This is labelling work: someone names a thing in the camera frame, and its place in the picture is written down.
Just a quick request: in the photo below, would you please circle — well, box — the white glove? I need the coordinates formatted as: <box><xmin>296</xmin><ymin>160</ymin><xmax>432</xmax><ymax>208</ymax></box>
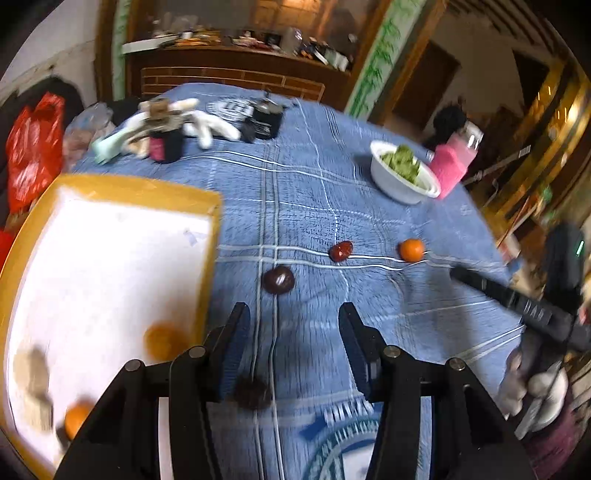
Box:
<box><xmin>91</xmin><ymin>99</ymin><xmax>160</xmax><ymax>164</ymax></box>
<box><xmin>175</xmin><ymin>98</ymin><xmax>242</xmax><ymax>149</ymax></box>

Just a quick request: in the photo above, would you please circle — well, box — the metal rod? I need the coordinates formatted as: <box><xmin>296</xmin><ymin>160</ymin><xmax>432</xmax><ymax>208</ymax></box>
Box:
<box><xmin>464</xmin><ymin>147</ymin><xmax>533</xmax><ymax>182</ymax></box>

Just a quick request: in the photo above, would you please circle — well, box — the black jar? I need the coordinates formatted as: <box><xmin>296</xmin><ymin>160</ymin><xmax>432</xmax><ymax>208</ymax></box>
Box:
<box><xmin>252</xmin><ymin>99</ymin><xmax>284</xmax><ymax>139</ymax></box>

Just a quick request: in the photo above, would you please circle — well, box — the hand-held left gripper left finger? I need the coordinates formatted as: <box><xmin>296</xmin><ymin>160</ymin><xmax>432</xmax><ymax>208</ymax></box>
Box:
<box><xmin>55</xmin><ymin>302</ymin><xmax>252</xmax><ymax>480</ymax></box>

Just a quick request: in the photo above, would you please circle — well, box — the bottle with pink knitted sleeve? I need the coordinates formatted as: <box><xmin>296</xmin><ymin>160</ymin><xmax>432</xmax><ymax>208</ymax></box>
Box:
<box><xmin>429</xmin><ymin>121</ymin><xmax>485</xmax><ymax>200</ymax></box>

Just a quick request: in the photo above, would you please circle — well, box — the clear plastic bag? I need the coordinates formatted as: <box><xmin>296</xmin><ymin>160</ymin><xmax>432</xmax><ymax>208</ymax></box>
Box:
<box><xmin>62</xmin><ymin>102</ymin><xmax>116</xmax><ymax>171</ymax></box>

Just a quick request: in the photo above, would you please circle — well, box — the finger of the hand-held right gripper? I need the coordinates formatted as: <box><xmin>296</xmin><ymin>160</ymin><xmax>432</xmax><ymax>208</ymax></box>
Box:
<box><xmin>449</xmin><ymin>264</ymin><xmax>518</xmax><ymax>308</ymax></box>

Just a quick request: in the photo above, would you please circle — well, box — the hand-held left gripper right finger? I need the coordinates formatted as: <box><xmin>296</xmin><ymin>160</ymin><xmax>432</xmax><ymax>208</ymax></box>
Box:
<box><xmin>338</xmin><ymin>302</ymin><xmax>536</xmax><ymax>480</ymax></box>

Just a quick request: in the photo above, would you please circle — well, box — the red plastic bag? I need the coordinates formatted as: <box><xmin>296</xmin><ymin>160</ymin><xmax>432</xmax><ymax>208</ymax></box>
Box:
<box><xmin>6</xmin><ymin>92</ymin><xmax>65</xmax><ymax>214</ymax></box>

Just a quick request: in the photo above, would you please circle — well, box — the small red jujube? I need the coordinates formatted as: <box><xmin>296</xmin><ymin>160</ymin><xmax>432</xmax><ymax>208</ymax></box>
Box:
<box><xmin>329</xmin><ymin>240</ymin><xmax>354</xmax><ymax>264</ymax></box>

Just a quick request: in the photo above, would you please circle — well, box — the pale sugarcane piece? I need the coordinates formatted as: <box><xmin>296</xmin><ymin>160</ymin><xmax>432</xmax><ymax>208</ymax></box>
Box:
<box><xmin>21</xmin><ymin>394</ymin><xmax>56</xmax><ymax>435</ymax></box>
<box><xmin>13</xmin><ymin>347</ymin><xmax>51</xmax><ymax>398</ymax></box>

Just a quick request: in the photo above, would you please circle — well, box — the wooden cabinet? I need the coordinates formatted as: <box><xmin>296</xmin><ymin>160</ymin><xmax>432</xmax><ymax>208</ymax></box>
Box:
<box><xmin>95</xmin><ymin>0</ymin><xmax>444</xmax><ymax>121</ymax></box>

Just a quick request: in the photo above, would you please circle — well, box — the large red jujube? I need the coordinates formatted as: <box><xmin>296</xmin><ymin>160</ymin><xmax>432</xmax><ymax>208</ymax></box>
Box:
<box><xmin>232</xmin><ymin>375</ymin><xmax>273</xmax><ymax>411</ymax></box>

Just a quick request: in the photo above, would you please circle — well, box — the black cup with pink label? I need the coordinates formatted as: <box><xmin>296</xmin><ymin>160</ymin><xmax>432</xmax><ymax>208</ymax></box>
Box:
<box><xmin>148</xmin><ymin>127</ymin><xmax>184</xmax><ymax>164</ymax></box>

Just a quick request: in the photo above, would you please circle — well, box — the white dish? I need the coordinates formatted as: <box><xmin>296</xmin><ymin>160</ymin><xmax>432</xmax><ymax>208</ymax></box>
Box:
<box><xmin>515</xmin><ymin>369</ymin><xmax>570</xmax><ymax>439</ymax></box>

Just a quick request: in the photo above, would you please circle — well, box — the orange mandarin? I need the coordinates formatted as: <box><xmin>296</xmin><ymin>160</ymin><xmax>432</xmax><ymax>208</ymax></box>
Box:
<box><xmin>144</xmin><ymin>323</ymin><xmax>188</xmax><ymax>361</ymax></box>
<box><xmin>399</xmin><ymin>237</ymin><xmax>426</xmax><ymax>262</ymax></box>
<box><xmin>64</xmin><ymin>401</ymin><xmax>95</xmax><ymax>440</ymax></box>

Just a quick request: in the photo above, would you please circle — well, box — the yellow-rimmed white tray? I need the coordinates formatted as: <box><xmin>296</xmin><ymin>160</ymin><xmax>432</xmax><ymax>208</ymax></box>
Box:
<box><xmin>0</xmin><ymin>174</ymin><xmax>223</xmax><ymax>478</ymax></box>

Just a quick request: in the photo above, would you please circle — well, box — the white bowl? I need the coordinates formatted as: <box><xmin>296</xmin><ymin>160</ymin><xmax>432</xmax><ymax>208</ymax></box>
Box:
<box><xmin>370</xmin><ymin>140</ymin><xmax>442</xmax><ymax>205</ymax></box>

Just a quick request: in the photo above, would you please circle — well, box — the green leafy vegetable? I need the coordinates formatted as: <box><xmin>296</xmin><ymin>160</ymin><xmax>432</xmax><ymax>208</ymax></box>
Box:
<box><xmin>379</xmin><ymin>145</ymin><xmax>428</xmax><ymax>188</ymax></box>

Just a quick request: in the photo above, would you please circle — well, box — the blue plaid tablecloth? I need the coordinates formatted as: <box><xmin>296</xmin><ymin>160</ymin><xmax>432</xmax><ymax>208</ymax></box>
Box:
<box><xmin>69</xmin><ymin>83</ymin><xmax>527</xmax><ymax>480</ymax></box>

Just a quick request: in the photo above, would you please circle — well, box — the dark purple plum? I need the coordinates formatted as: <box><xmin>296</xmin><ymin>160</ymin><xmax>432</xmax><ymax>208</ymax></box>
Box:
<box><xmin>262</xmin><ymin>265</ymin><xmax>296</xmax><ymax>296</ymax></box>

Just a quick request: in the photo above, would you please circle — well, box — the dark patterned cloth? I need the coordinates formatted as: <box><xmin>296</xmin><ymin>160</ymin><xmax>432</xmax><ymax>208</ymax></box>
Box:
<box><xmin>433</xmin><ymin>105</ymin><xmax>468</xmax><ymax>139</ymax></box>

